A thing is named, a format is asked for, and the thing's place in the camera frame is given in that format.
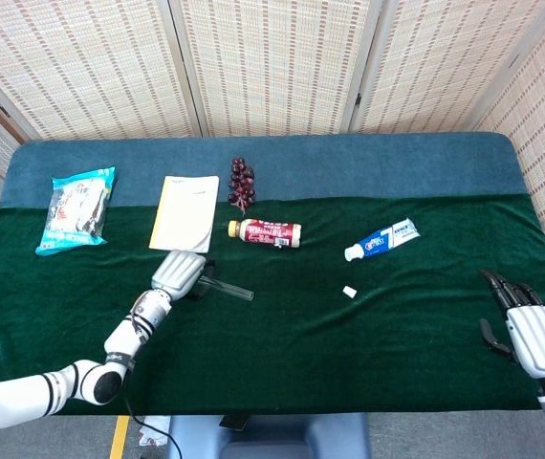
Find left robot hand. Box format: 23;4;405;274
150;249;216;302

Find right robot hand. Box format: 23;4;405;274
478;269;545;383

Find clear glass test tube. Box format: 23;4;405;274
200;274;255;302

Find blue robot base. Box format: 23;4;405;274
165;413;373;459

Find blue white toothpaste tube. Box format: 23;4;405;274
343;217;422;263

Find cream paper notebook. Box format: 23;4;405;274
148;175;221;254

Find red label drink bottle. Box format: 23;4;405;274
228;218;303;250

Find dark red grape bunch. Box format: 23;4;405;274
227;157;257;212

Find teal snack bag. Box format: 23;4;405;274
34;166;117;256

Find green velvet cloth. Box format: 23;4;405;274
0;193;545;416

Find flat black device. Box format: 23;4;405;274
218;414;251;431

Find yellow floor tape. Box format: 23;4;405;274
109;415;131;459

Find blue table cover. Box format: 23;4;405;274
0;132;528;209

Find woven folding screen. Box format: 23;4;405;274
0;0;545;230

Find black cable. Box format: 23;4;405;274
122;370;174;445

